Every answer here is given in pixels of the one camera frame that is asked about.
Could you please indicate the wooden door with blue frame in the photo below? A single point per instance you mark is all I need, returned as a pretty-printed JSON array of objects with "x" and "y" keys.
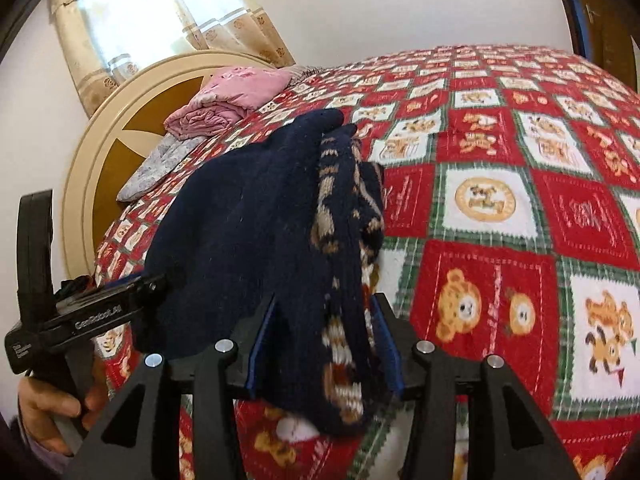
[{"x": 600, "y": 15}]

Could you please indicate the pink folded blanket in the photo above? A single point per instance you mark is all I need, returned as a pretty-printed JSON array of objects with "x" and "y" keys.
[{"x": 225, "y": 95}]

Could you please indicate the person's left hand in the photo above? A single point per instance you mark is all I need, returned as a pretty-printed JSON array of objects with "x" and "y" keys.
[{"x": 42, "y": 405}]

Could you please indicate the person's left forearm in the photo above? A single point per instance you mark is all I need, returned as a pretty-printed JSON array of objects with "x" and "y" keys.
[{"x": 25, "y": 455}]

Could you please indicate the beige patterned curtain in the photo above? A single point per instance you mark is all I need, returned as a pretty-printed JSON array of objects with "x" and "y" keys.
[{"x": 125, "y": 20}]

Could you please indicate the red printed bedspread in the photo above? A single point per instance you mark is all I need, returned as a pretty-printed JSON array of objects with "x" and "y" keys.
[{"x": 500, "y": 210}]

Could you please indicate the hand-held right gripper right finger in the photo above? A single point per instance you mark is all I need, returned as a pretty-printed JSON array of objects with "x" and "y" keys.
[{"x": 386, "y": 347}]

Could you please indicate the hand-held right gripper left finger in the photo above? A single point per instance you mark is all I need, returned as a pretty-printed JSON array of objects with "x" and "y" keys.
[{"x": 260, "y": 347}]

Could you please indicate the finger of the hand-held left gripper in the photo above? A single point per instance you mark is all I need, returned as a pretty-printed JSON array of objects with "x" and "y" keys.
[{"x": 142, "y": 286}]

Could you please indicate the navy striped knit sweater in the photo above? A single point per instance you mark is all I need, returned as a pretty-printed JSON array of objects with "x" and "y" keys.
[{"x": 250, "y": 240}]

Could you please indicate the cream and wooden headboard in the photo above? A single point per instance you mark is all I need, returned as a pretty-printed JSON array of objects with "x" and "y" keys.
[{"x": 95, "y": 160}]

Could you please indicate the grey floral pillow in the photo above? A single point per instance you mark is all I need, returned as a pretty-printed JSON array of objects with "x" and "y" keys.
[{"x": 155, "y": 170}]

